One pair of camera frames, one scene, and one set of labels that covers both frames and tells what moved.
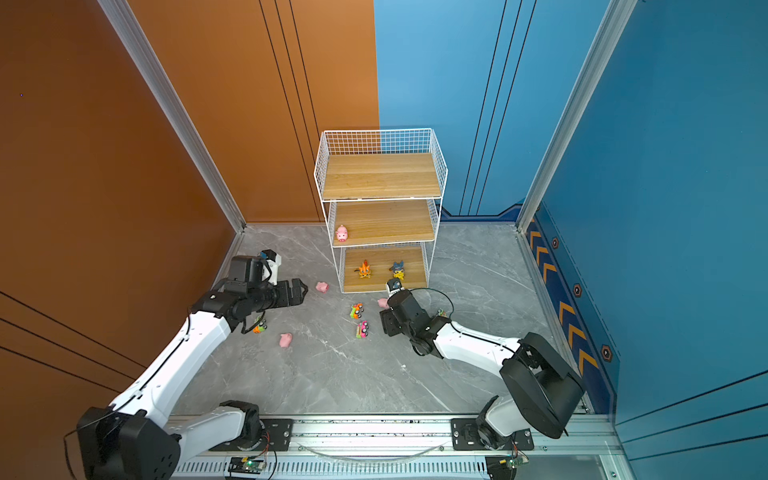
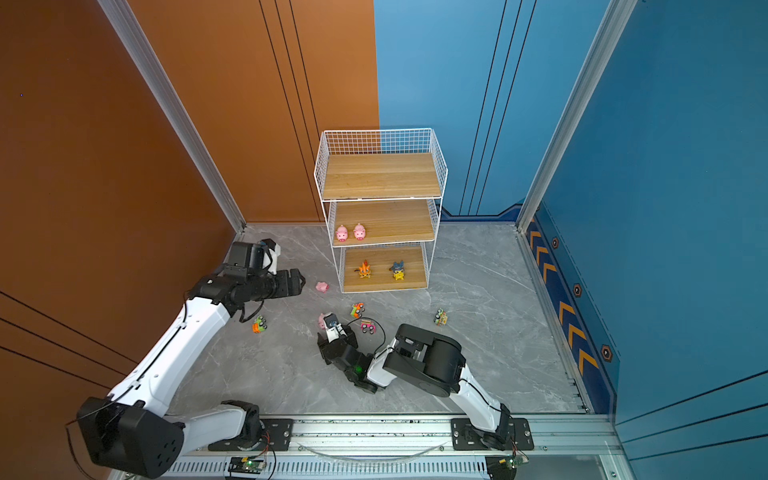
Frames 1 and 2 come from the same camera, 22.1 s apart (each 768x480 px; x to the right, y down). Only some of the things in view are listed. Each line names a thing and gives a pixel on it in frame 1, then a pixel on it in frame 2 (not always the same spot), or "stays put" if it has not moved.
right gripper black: [388, 322] -> [324, 348]
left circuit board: [244, 464] stays put
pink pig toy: [342, 233] stays put
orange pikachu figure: [364, 270] stays put
